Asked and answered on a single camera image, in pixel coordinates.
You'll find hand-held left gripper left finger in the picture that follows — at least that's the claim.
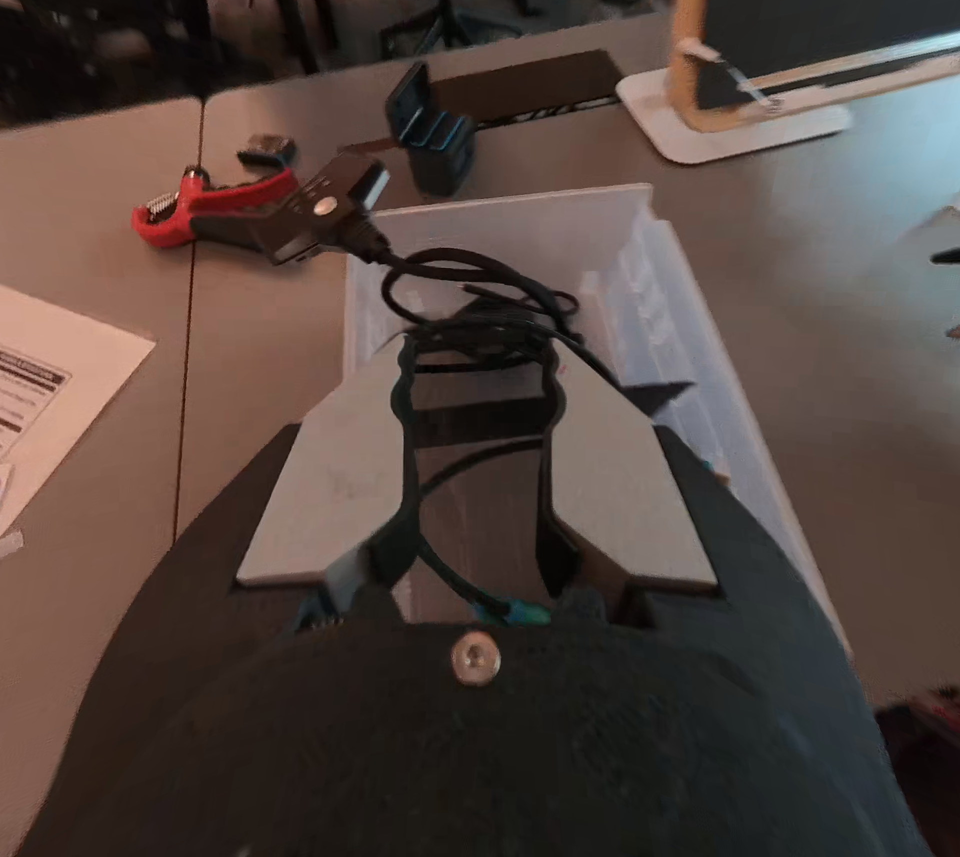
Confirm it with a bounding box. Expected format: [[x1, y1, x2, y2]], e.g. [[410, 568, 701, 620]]
[[234, 335, 423, 590]]

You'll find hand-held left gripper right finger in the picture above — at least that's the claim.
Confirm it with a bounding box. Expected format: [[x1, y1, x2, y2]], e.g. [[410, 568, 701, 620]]
[[536, 345, 723, 601]]

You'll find clear plastic storage bin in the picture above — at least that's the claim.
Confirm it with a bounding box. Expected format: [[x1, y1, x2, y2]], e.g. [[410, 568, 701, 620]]
[[341, 182, 854, 657]]

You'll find black pigtail cable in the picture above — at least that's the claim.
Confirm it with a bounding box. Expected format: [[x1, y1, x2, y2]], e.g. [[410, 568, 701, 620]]
[[352, 227, 586, 367]]

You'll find printed paper sheet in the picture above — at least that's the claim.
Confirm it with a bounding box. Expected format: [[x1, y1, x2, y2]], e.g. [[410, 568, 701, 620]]
[[0, 283, 159, 539]]

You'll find red clamp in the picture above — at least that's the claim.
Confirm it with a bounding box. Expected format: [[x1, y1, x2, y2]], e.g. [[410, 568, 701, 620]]
[[129, 165, 301, 252]]

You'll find small black blue case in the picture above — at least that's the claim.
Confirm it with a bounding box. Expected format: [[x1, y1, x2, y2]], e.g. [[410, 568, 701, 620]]
[[234, 133, 299, 170]]

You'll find black charger with display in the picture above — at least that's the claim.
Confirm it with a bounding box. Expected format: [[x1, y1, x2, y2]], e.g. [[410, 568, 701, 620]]
[[384, 60, 479, 200]]

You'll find person's brown jacket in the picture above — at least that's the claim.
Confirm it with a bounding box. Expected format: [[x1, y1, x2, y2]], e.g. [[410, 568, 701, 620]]
[[873, 684, 960, 857]]

